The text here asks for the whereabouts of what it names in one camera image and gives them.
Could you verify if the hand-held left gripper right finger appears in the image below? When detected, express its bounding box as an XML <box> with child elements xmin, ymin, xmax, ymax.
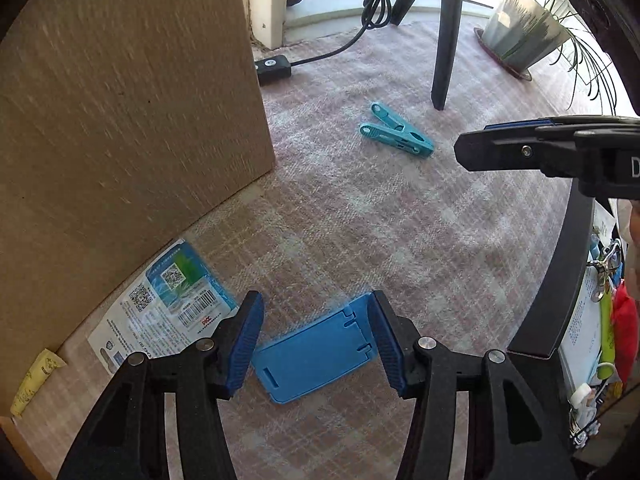
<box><xmin>369</xmin><ymin>289</ymin><xmax>576</xmax><ymax>480</ymax></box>

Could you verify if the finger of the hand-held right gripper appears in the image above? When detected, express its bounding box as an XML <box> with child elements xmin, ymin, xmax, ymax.
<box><xmin>482</xmin><ymin>115</ymin><xmax>640</xmax><ymax>136</ymax></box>
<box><xmin>454</xmin><ymin>127</ymin><xmax>583</xmax><ymax>177</ymax></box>

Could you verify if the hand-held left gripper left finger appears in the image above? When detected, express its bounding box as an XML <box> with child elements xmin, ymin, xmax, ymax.
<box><xmin>56</xmin><ymin>290</ymin><xmax>265</xmax><ymax>480</ymax></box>

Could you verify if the blue phone stand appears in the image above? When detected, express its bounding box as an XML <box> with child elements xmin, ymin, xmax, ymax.
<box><xmin>250</xmin><ymin>292</ymin><xmax>386</xmax><ymax>405</ymax></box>

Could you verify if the red pouch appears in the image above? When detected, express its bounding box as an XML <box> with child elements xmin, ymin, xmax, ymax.
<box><xmin>611</xmin><ymin>282</ymin><xmax>640</xmax><ymax>386</ymax></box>

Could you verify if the black desktop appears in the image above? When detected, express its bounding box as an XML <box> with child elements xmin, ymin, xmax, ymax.
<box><xmin>507</xmin><ymin>180</ymin><xmax>596</xmax><ymax>361</ymax></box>

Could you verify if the metal carabiner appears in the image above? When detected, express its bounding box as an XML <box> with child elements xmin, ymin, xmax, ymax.
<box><xmin>587</xmin><ymin>240</ymin><xmax>623</xmax><ymax>303</ymax></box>

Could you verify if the printed white card package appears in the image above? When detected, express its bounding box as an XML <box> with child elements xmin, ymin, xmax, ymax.
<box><xmin>87</xmin><ymin>238</ymin><xmax>240</xmax><ymax>376</ymax></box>

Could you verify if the potted plant in ribbed pot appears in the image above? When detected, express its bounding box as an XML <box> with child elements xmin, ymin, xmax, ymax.
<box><xmin>470</xmin><ymin>0</ymin><xmax>623</xmax><ymax>111</ymax></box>

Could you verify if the teal plastic clothespin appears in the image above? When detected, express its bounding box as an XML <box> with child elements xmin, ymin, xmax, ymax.
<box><xmin>359</xmin><ymin>102</ymin><xmax>436</xmax><ymax>159</ymax></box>

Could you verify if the pink checked tablecloth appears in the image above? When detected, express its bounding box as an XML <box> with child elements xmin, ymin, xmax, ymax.
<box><xmin>12</xmin><ymin>15</ymin><xmax>576</xmax><ymax>480</ymax></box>

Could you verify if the white printed leaflet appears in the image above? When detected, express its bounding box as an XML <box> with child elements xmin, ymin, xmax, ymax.
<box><xmin>559</xmin><ymin>260</ymin><xmax>608</xmax><ymax>391</ymax></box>

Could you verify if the yellow green strip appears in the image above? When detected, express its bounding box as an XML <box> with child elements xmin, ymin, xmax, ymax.
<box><xmin>597</xmin><ymin>285</ymin><xmax>617</xmax><ymax>381</ymax></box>

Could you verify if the long yellow packet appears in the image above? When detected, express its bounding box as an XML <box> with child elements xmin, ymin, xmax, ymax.
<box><xmin>10</xmin><ymin>349</ymin><xmax>68</xmax><ymax>417</ymax></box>

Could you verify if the large cardboard box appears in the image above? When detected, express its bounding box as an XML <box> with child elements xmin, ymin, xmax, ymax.
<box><xmin>0</xmin><ymin>0</ymin><xmax>277</xmax><ymax>418</ymax></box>

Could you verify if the black curved frame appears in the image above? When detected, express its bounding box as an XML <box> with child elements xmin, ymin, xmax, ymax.
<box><xmin>565</xmin><ymin>0</ymin><xmax>640</xmax><ymax>113</ymax></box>

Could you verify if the black cable with controller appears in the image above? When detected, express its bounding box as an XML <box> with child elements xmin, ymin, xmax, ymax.
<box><xmin>254</xmin><ymin>0</ymin><xmax>406</xmax><ymax>87</ymax></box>

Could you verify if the white window frame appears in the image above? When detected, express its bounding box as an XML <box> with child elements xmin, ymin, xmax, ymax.
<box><xmin>237</xmin><ymin>0</ymin><xmax>291</xmax><ymax>51</ymax></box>

